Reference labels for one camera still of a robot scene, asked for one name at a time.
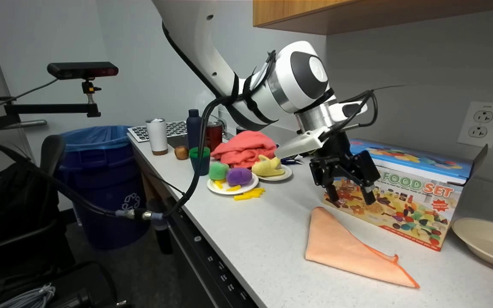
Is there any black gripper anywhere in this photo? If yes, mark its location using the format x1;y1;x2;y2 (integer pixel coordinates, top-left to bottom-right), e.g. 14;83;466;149
310;134;380;208

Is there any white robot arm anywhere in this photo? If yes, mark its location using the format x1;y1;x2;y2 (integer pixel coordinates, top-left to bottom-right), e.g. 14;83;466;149
153;0;380;204

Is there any beige plate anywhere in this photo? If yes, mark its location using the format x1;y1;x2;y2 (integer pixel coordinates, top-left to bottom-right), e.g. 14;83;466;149
452;218;493;266

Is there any small clear plate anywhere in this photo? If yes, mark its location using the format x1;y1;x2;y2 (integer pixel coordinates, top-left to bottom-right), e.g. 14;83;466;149
259;166;293;184

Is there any white wall outlet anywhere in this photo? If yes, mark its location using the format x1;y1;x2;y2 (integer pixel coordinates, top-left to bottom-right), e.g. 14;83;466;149
459;101;493;148

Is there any purple plush ball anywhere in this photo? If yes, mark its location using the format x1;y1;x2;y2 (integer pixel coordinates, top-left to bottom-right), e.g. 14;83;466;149
226;168;252;187

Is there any white plate with plush toys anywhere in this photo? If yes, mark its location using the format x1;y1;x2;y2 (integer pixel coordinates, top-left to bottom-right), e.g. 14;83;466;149
206;175;259;197

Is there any computer keyboard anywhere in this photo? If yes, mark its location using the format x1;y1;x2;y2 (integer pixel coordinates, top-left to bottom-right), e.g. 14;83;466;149
127;120;190;146

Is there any red cloth pile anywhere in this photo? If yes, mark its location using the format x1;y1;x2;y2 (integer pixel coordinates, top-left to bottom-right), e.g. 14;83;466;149
211;131;278;168

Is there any green plush pear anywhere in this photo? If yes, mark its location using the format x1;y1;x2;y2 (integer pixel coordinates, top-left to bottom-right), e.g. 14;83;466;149
209;163;230;182

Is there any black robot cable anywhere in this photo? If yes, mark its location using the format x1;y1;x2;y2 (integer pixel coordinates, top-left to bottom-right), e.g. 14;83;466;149
0;96;243;225

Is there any blue bottle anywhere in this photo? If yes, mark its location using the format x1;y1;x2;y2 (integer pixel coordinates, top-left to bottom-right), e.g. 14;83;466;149
187;110;202;148

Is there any blue recycling bin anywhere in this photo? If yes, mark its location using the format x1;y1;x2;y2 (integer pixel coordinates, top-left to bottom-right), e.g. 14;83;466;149
59;125;149;250

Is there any wooden upper cabinet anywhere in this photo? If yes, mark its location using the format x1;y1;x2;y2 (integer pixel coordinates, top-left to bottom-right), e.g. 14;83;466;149
254;0;493;35

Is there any peach towel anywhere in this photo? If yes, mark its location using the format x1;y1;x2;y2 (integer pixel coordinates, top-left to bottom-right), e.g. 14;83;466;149
305;208;420;290

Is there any dark red cup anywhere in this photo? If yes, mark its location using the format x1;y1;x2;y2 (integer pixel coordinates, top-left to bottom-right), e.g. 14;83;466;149
206;125;223;151

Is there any green plastic cup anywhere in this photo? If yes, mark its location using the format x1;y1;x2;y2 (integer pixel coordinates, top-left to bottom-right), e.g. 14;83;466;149
189;148;211;177

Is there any yellow plush toy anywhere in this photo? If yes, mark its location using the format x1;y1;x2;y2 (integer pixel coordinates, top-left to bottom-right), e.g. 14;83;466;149
252;156;284;178

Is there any white can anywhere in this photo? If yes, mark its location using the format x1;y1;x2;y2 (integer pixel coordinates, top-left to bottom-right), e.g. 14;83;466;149
148;119;168;156

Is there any play food set box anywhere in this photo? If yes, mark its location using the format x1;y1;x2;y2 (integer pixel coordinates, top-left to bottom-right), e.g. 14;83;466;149
334;139;485;252

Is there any black camera on stand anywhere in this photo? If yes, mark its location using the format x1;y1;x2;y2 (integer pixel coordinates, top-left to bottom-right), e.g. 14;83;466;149
47;62;118;81

